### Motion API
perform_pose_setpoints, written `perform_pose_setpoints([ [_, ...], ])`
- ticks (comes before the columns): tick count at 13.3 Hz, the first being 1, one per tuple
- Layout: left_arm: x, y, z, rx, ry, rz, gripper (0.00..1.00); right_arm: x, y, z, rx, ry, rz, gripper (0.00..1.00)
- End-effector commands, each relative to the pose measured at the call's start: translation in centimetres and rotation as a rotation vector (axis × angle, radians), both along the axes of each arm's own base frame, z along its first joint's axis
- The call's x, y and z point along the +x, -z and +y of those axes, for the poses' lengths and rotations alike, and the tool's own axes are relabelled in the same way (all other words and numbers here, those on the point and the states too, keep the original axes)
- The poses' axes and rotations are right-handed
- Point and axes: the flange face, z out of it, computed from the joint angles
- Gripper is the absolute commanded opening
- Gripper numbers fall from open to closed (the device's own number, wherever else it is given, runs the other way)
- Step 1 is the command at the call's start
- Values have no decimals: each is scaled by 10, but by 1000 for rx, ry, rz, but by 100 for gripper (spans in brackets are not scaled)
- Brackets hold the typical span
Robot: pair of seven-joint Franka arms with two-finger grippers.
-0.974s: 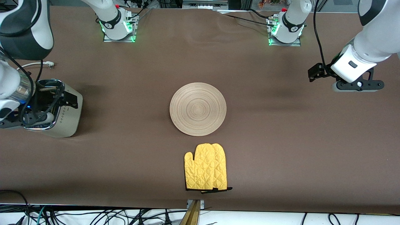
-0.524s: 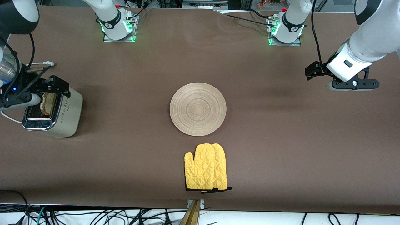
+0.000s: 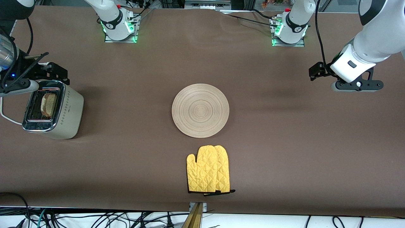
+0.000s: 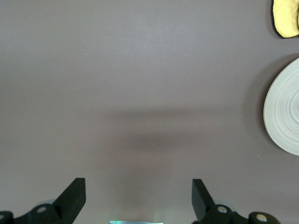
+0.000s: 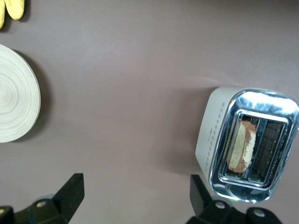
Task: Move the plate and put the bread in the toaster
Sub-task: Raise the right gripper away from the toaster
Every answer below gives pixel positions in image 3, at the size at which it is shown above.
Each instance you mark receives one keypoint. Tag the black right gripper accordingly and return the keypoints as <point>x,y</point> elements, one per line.
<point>37,71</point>

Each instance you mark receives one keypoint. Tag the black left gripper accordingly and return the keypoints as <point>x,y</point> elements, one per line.
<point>319,71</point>

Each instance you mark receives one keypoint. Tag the brown bread slice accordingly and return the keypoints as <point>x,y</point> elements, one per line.
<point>49,104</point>

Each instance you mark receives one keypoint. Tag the round wooden plate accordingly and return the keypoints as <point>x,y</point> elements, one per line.
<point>205,110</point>

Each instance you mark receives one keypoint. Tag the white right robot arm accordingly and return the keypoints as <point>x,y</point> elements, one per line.
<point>110,19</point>

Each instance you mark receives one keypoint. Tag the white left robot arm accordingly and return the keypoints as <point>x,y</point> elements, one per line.
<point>373,47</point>

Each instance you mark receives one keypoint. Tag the cream and chrome toaster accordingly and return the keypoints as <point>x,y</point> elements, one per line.
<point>68,114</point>

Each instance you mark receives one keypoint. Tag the brown table cover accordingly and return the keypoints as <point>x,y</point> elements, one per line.
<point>158,63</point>

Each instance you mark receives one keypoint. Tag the yellow quilted oven mitt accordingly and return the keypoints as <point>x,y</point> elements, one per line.
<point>224,171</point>
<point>202,171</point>

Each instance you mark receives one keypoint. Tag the brass coloured strip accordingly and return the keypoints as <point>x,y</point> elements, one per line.
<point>193,218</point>

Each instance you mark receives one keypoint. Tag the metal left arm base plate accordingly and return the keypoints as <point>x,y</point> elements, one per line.
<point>300,44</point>

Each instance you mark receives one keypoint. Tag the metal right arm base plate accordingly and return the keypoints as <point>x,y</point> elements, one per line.
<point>133,39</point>

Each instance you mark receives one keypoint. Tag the aluminium frame piece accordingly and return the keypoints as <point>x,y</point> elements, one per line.
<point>207,3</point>

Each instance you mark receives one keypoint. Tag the small metal bracket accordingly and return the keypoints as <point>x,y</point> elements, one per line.
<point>205,206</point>

